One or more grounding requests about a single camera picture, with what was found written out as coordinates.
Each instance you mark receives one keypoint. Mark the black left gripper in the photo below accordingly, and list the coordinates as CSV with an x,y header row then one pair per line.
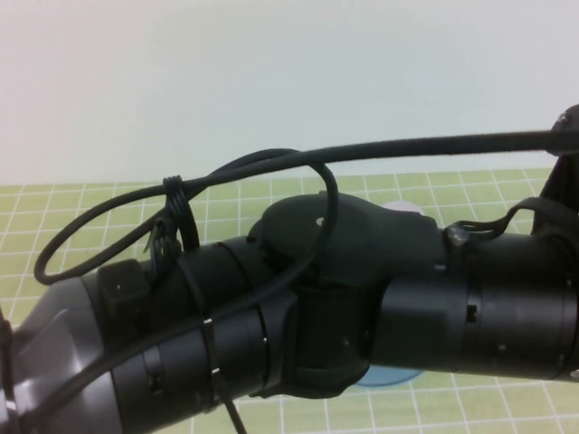
x,y
561,199

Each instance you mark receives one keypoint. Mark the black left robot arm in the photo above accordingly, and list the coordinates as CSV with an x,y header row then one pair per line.
x,y
429,316

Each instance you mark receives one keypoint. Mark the pale pink plastic cup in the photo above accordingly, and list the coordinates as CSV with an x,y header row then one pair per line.
x,y
402,208

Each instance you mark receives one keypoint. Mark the black zip tie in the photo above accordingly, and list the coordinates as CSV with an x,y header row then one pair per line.
x,y
210,361

